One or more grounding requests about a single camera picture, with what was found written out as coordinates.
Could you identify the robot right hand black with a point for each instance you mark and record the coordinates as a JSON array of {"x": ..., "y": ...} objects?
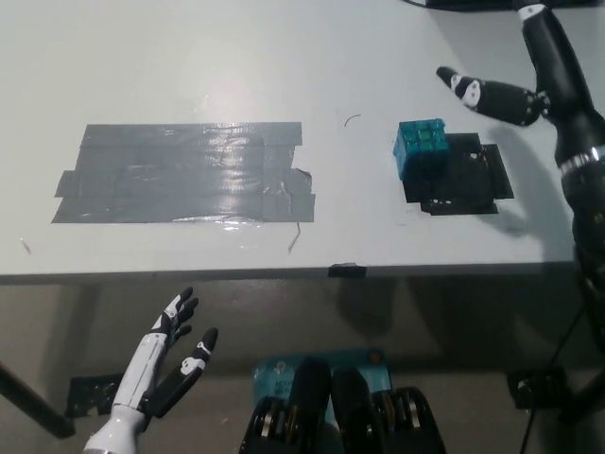
[{"x": 562, "y": 71}]

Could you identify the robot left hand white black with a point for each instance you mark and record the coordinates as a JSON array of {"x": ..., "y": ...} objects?
[{"x": 146, "y": 364}]

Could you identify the blue rubik's cube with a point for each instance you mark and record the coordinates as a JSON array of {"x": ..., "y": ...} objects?
[{"x": 420, "y": 149}]

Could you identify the robot body black blocks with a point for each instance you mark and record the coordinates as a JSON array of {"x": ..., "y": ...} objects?
[{"x": 340, "y": 421}]

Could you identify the dark flat device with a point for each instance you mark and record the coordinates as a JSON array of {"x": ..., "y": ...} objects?
[{"x": 472, "y": 4}]

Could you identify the black table leg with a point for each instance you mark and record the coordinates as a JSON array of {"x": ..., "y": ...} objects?
[{"x": 33, "y": 402}]

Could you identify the teal printed box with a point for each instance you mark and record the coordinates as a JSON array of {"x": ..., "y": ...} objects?
[{"x": 279, "y": 376}]

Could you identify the black tape square patch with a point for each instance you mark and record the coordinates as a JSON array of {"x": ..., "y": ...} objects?
[{"x": 472, "y": 184}]

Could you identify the grey duct tape patch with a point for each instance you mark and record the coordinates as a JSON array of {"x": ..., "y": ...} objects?
[{"x": 179, "y": 177}]

